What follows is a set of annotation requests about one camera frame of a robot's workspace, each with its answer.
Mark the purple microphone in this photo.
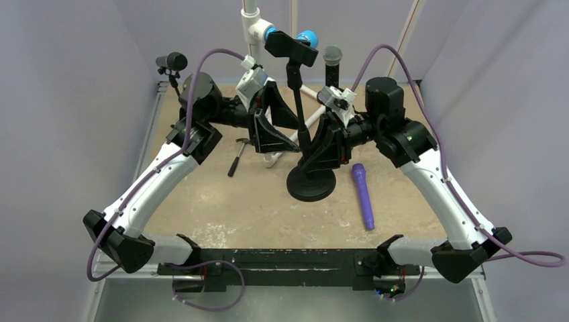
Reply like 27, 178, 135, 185
352, 163, 375, 231

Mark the hammer with black handle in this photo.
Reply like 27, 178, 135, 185
227, 138, 252, 177

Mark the black speckled condenser microphone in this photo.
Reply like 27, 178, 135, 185
323, 45, 342, 88

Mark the black round-base microphone stand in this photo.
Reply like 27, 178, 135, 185
264, 30, 336, 202

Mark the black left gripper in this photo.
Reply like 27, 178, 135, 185
206, 82, 306, 152

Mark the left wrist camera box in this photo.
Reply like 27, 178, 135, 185
236, 55, 274, 111

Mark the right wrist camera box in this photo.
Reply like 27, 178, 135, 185
317, 86, 356, 127

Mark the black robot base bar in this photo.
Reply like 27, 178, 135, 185
157, 248, 421, 296

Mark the small dark grey microphone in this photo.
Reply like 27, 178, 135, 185
155, 52, 188, 72

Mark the small black tripod stand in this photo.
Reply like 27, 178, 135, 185
157, 66, 180, 97

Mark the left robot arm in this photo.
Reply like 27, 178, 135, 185
83, 68, 300, 274

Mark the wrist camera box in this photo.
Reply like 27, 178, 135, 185
236, 55, 274, 111
317, 86, 356, 127

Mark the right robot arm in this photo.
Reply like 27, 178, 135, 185
301, 76, 512, 283

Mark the blue plastic faucet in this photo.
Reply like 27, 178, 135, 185
264, 27, 319, 49

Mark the white PVC pipe frame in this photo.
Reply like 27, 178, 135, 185
239, 0, 427, 168

